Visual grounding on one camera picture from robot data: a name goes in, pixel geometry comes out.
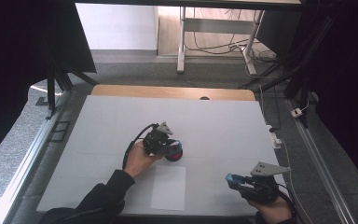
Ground white power cable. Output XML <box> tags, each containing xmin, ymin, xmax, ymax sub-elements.
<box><xmin>280</xmin><ymin>141</ymin><xmax>315</xmax><ymax>224</ymax></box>

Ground white table mat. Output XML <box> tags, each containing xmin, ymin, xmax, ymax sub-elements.
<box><xmin>36</xmin><ymin>94</ymin><xmax>295</xmax><ymax>217</ymax></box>

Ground black cables under desk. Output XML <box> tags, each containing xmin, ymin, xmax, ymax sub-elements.
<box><xmin>185</xmin><ymin>8</ymin><xmax>278</xmax><ymax>64</ymax></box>

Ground small white adapter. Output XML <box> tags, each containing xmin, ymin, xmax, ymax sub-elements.
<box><xmin>290</xmin><ymin>107</ymin><xmax>304</xmax><ymax>119</ymax></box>

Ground aluminium rail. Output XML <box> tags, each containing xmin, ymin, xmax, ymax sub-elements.
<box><xmin>284</xmin><ymin>98</ymin><xmax>357</xmax><ymax>224</ymax></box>
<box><xmin>0</xmin><ymin>91</ymin><xmax>74</xmax><ymax>224</ymax></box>

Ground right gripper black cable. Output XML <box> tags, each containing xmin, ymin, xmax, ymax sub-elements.
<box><xmin>276</xmin><ymin>182</ymin><xmax>297</xmax><ymax>224</ymax></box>

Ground white paper sheet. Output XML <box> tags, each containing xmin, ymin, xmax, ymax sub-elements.
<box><xmin>150</xmin><ymin>164</ymin><xmax>187</xmax><ymax>212</ymax></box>

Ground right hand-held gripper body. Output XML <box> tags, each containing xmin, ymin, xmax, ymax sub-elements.
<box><xmin>238</xmin><ymin>161</ymin><xmax>293</xmax><ymax>205</ymax></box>

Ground wooden table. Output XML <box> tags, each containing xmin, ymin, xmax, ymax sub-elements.
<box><xmin>90</xmin><ymin>84</ymin><xmax>256</xmax><ymax>102</ymax></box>

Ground person's left hand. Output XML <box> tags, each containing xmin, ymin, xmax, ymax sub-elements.
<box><xmin>123</xmin><ymin>140</ymin><xmax>164</xmax><ymax>179</ymax></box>

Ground white power strip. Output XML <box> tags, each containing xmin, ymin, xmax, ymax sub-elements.
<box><xmin>266</xmin><ymin>124</ymin><xmax>283</xmax><ymax>150</ymax></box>

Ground black curtain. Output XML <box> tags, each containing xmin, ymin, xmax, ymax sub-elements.
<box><xmin>304</xmin><ymin>0</ymin><xmax>358</xmax><ymax>194</ymax></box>
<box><xmin>0</xmin><ymin>0</ymin><xmax>97</xmax><ymax>169</ymax></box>

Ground blue stamp cap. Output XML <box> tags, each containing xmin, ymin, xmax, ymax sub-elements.
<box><xmin>225</xmin><ymin>173</ymin><xmax>246</xmax><ymax>185</ymax></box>

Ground round red ink pad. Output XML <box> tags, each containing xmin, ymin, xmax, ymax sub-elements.
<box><xmin>165</xmin><ymin>148</ymin><xmax>184</xmax><ymax>162</ymax></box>

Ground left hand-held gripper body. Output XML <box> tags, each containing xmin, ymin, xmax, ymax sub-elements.
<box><xmin>142</xmin><ymin>121</ymin><xmax>174</xmax><ymax>157</ymax></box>

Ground person's right hand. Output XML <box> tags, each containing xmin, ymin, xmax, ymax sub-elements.
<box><xmin>247</xmin><ymin>194</ymin><xmax>294</xmax><ymax>224</ymax></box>

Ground black floor bracket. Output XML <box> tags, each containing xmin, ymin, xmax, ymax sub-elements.
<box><xmin>49</xmin><ymin>120</ymin><xmax>72</xmax><ymax>144</ymax></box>

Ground black metal stand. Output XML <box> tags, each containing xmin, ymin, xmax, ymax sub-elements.
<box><xmin>238</xmin><ymin>6</ymin><xmax>320</xmax><ymax>129</ymax></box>
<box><xmin>41</xmin><ymin>50</ymin><xmax>98</xmax><ymax>121</ymax></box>

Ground white desk frame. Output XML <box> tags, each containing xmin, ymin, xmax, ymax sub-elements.
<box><xmin>176</xmin><ymin>6</ymin><xmax>266</xmax><ymax>77</ymax></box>

